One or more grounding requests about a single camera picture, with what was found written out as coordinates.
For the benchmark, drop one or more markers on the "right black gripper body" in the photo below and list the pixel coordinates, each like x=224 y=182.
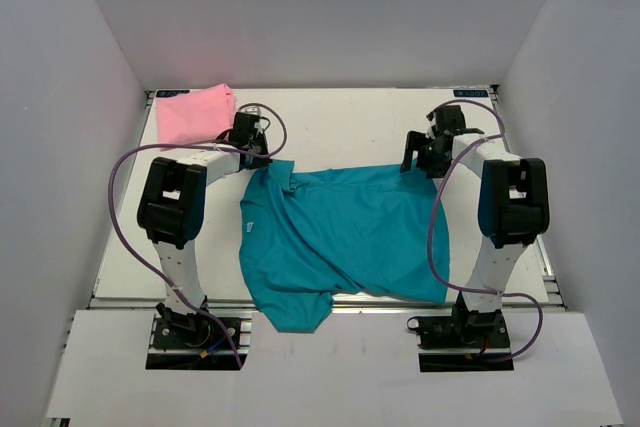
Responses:
x=429 y=158

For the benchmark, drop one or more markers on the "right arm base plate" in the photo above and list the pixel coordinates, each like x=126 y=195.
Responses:
x=444 y=347

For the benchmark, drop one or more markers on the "teal t shirt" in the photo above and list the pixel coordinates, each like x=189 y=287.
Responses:
x=307 y=236

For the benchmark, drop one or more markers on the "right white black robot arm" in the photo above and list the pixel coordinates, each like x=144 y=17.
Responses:
x=513 y=206

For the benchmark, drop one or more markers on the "pink folded t shirt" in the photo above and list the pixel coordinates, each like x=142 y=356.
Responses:
x=200 y=115

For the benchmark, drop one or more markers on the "right blue table label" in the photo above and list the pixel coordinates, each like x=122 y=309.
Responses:
x=470 y=93

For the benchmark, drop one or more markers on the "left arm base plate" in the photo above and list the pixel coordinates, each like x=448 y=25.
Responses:
x=192 y=342

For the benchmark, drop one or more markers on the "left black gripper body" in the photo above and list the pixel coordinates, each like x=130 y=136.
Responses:
x=260 y=146

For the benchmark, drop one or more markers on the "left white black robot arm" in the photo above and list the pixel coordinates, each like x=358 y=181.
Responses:
x=172 y=206

